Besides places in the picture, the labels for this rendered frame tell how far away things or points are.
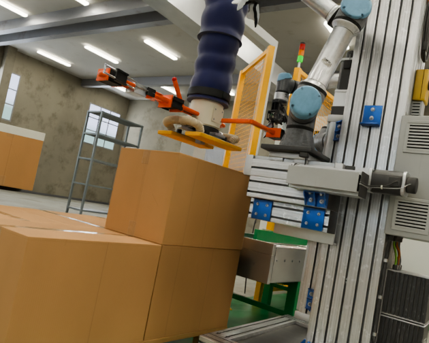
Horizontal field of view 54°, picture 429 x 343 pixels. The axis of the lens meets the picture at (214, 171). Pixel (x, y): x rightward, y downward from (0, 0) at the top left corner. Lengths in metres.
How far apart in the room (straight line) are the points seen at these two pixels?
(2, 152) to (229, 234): 1.65
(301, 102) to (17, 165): 2.05
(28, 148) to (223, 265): 1.61
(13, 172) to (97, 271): 1.60
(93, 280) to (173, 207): 0.45
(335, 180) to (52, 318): 1.07
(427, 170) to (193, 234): 1.00
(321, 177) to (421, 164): 0.40
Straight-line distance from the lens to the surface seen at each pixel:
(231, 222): 2.17
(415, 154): 1.77
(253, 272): 2.33
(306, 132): 1.79
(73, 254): 1.56
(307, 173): 1.58
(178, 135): 2.13
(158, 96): 1.94
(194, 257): 2.00
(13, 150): 3.11
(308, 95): 1.67
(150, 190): 1.91
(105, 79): 1.77
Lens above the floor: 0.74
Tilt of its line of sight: 5 degrees up
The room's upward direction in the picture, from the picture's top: 11 degrees clockwise
